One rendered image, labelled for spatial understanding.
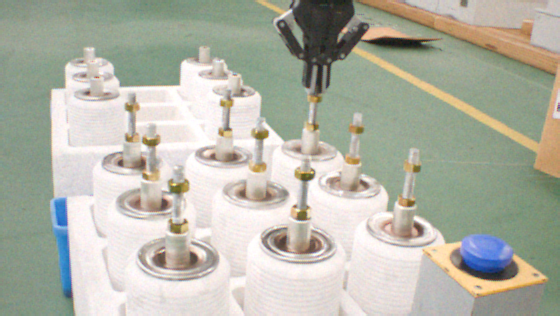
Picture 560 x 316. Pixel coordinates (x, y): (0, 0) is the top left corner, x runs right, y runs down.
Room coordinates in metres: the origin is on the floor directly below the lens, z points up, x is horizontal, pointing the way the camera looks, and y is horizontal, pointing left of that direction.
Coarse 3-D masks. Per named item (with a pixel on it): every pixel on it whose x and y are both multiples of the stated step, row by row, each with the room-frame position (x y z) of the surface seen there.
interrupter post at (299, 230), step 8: (288, 224) 0.55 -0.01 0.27; (296, 224) 0.54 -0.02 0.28; (304, 224) 0.54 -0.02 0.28; (288, 232) 0.54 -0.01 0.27; (296, 232) 0.54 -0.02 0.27; (304, 232) 0.54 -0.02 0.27; (288, 240) 0.54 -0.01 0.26; (296, 240) 0.54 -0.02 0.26; (304, 240) 0.54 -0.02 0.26; (296, 248) 0.54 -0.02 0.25; (304, 248) 0.54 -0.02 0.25
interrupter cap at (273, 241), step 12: (276, 228) 0.57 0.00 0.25; (312, 228) 0.58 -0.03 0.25; (264, 240) 0.54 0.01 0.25; (276, 240) 0.55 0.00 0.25; (312, 240) 0.56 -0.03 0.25; (324, 240) 0.55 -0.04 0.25; (264, 252) 0.52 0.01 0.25; (276, 252) 0.52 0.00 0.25; (288, 252) 0.52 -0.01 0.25; (300, 252) 0.53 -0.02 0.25; (312, 252) 0.53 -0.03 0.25; (324, 252) 0.53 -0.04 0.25
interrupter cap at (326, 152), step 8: (288, 144) 0.82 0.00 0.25; (296, 144) 0.83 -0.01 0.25; (320, 144) 0.83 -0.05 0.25; (328, 144) 0.83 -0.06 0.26; (288, 152) 0.79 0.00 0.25; (296, 152) 0.80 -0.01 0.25; (320, 152) 0.81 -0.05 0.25; (328, 152) 0.80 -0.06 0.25; (336, 152) 0.80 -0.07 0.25; (312, 160) 0.77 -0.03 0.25; (320, 160) 0.78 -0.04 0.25; (328, 160) 0.78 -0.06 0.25
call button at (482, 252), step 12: (468, 240) 0.43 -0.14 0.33; (480, 240) 0.43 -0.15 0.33; (492, 240) 0.43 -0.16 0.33; (468, 252) 0.41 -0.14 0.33; (480, 252) 0.41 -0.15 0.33; (492, 252) 0.41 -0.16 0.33; (504, 252) 0.41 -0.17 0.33; (468, 264) 0.41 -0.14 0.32; (480, 264) 0.40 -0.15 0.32; (492, 264) 0.40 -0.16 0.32; (504, 264) 0.40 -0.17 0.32
